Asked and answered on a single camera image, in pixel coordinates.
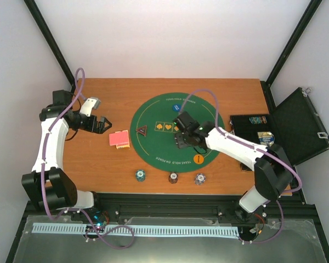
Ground orange round blind button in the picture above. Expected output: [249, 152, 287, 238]
[193, 154, 205, 164]

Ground black triangular dealer button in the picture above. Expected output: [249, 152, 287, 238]
[136, 125, 148, 137]

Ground teal poker chip stack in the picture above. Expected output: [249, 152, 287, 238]
[135, 169, 146, 182]

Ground blue round blind button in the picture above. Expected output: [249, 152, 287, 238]
[172, 104, 181, 112]

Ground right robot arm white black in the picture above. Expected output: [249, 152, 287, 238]
[173, 111, 295, 222]

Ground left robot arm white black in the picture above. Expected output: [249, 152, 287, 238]
[21, 90, 112, 221]

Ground red playing card deck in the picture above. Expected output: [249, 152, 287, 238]
[109, 130, 129, 147]

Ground orange card box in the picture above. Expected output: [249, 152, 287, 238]
[116, 144, 130, 149]

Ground round green poker mat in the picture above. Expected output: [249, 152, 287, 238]
[129, 93, 219, 173]

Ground blue white chip stack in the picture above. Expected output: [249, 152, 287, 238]
[194, 173, 206, 185]

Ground brown poker chip stack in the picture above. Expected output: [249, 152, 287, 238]
[168, 173, 178, 184]

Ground chips row in case top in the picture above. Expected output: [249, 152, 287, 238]
[249, 116, 267, 125]

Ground blue white chips in case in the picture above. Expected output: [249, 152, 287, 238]
[257, 131, 275, 146]

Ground black poker case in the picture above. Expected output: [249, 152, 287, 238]
[230, 88, 329, 166]

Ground metal front plate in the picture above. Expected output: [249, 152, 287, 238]
[8, 216, 329, 262]

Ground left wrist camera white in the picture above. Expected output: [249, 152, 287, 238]
[80, 97, 101, 117]

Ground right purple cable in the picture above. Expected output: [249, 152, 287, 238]
[178, 88, 303, 245]

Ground purple cable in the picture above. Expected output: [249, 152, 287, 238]
[42, 67, 135, 249]
[178, 88, 303, 245]

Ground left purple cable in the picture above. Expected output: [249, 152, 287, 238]
[42, 67, 135, 249]

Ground light blue cable duct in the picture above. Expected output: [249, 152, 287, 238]
[31, 222, 239, 239]

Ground left black frame post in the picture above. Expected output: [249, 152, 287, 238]
[24, 0, 75, 92]

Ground black frame post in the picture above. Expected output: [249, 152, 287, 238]
[24, 0, 75, 92]
[265, 0, 322, 88]

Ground right black frame post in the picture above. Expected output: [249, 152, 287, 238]
[265, 0, 322, 88]

